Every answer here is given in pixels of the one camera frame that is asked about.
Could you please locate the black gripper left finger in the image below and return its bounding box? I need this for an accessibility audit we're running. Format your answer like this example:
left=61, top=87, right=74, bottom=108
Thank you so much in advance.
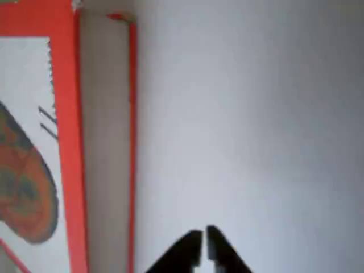
left=144, top=229, right=204, bottom=273

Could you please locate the red hardcover anatomy textbook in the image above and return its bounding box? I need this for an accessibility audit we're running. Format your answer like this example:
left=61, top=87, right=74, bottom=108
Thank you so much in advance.
left=0, top=0, right=139, bottom=273

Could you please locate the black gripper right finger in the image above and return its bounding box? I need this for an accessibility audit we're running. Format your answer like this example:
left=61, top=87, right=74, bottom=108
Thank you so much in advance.
left=205, top=225, right=254, bottom=273

